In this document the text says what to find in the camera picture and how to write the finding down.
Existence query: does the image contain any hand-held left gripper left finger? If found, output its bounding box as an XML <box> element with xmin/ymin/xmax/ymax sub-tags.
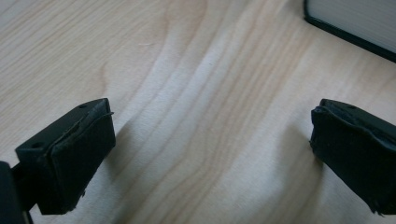
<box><xmin>14</xmin><ymin>97</ymin><xmax>117</xmax><ymax>216</ymax></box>

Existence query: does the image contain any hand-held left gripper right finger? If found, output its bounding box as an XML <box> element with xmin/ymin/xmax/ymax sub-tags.
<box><xmin>309</xmin><ymin>98</ymin><xmax>396</xmax><ymax>217</ymax></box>

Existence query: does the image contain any thick black hardcover book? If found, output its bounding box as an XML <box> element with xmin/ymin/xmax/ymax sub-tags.
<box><xmin>303</xmin><ymin>0</ymin><xmax>396</xmax><ymax>63</ymax></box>

